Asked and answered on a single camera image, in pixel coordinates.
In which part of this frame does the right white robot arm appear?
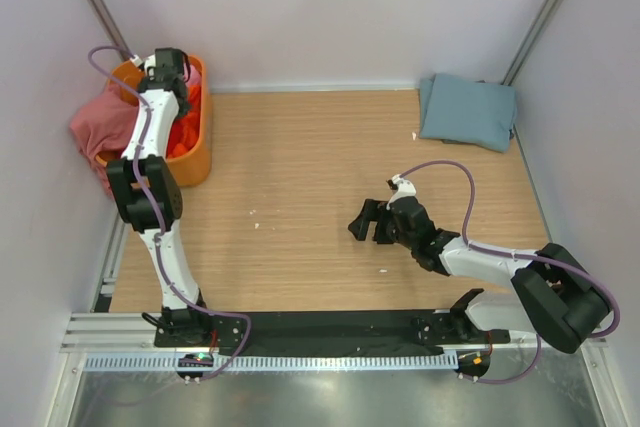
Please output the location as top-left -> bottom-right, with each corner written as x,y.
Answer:
348,176 -> 613,353

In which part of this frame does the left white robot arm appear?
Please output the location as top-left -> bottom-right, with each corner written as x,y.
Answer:
106,48 -> 212,347

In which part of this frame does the light pink t shirt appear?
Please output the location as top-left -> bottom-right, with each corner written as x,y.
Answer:
184,65 -> 202,88

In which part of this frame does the orange t shirt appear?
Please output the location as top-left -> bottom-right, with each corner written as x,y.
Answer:
166,86 -> 201,159

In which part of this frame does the dusty pink t shirt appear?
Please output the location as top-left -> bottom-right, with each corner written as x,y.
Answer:
69,84 -> 139,199

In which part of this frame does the orange plastic basket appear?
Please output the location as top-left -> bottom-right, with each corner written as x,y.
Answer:
105,52 -> 214,188

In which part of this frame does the folded blue t shirt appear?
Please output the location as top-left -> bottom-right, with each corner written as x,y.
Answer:
418,74 -> 517,153

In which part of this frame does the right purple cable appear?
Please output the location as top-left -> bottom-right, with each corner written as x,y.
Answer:
397,159 -> 621,384

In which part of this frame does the purple cable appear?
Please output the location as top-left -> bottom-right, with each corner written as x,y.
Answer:
87,45 -> 252,387
397,159 -> 621,384

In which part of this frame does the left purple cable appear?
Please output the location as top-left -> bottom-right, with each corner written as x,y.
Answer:
87,45 -> 252,387

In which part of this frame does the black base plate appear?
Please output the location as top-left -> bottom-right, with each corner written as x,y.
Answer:
141,310 -> 510,358

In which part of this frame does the aluminium frame rail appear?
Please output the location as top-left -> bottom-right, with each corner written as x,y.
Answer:
60,313 -> 156,352

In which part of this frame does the slotted white cable duct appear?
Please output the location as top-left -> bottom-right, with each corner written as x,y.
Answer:
84,350 -> 458,373

